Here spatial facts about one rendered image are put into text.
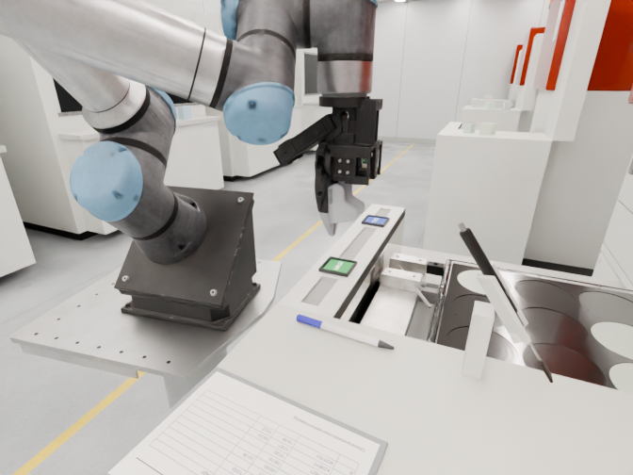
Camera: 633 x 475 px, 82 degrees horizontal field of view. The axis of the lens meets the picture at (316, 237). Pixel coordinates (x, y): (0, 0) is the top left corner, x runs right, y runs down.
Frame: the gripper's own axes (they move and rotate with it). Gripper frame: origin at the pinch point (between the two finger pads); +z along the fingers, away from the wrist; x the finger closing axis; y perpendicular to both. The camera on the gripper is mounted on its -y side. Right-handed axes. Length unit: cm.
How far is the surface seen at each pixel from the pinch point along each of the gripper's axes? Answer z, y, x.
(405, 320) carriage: 17.8, 13.3, 4.8
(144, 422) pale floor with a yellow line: 106, -86, 20
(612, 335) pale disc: 15.8, 45.2, 10.9
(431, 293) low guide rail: 21.1, 16.3, 21.8
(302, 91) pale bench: -3, -272, 579
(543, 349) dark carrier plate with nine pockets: 15.9, 34.4, 3.0
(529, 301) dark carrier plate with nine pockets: 15.9, 33.9, 17.3
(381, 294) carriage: 17.8, 7.3, 11.9
